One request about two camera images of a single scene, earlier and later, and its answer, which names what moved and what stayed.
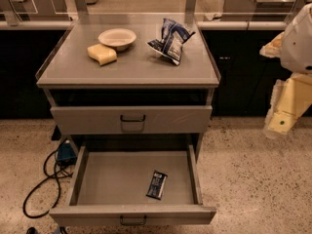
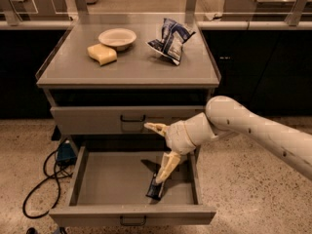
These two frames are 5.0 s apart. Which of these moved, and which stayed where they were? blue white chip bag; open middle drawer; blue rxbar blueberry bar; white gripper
Moved: white gripper
Stayed: open middle drawer; blue rxbar blueberry bar; blue white chip bag
